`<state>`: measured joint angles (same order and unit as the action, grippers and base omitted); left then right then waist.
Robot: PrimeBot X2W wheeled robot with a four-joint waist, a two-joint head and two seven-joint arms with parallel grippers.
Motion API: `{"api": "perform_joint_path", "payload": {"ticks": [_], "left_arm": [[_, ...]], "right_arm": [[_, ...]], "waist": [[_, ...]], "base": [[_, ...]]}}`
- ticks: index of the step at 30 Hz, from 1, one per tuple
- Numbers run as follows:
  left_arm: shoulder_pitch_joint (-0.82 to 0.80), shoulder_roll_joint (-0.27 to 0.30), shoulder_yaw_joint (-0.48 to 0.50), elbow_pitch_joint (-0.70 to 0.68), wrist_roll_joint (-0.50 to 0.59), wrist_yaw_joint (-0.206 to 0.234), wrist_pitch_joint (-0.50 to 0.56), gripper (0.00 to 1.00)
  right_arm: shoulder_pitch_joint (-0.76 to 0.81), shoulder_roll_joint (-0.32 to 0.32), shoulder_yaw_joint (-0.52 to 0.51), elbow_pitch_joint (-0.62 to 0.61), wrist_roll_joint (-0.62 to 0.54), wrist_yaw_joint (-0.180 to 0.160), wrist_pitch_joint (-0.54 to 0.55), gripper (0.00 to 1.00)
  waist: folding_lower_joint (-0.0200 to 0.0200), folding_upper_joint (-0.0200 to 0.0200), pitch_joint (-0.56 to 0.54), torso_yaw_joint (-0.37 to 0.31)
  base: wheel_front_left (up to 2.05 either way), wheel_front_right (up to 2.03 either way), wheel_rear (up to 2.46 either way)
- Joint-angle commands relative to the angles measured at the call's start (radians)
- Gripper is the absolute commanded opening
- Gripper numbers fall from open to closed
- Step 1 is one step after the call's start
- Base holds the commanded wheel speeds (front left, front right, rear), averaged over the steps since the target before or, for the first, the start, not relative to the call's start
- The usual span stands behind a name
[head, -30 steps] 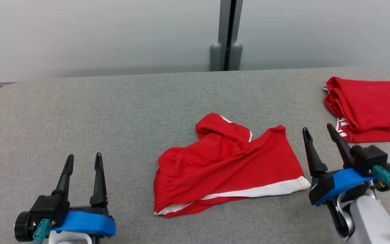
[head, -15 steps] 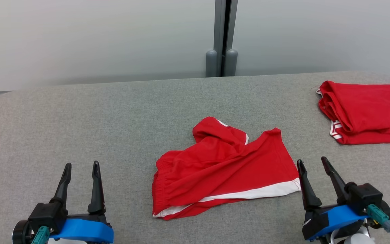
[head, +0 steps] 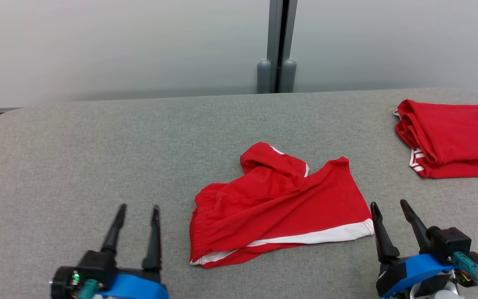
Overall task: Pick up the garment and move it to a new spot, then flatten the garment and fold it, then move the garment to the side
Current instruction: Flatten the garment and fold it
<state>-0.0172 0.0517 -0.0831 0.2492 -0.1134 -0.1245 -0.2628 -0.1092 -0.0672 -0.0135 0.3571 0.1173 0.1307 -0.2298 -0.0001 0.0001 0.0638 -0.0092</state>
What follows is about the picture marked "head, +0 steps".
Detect grey vertical door frame post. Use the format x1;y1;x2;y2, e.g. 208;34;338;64
267;0;298;93

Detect grey cylindrical post foot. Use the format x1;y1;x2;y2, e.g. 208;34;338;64
280;59;297;93
257;60;272;94

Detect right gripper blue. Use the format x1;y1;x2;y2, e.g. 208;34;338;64
371;199;455;299

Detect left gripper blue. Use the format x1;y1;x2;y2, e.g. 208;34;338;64
98;203;169;299

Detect left camera cable teal plug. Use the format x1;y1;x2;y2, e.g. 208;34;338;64
76;279;99;299

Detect red and white basketball jersey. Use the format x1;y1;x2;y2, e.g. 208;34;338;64
393;99;478;179

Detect red shorts with white stripe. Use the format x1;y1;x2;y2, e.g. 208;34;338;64
189;142;375;269

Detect camera cable teal plug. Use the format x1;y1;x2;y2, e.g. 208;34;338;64
453;251;478;299
76;279;99;299

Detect right camera cable teal plug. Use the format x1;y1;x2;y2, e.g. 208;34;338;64
453;251;478;299

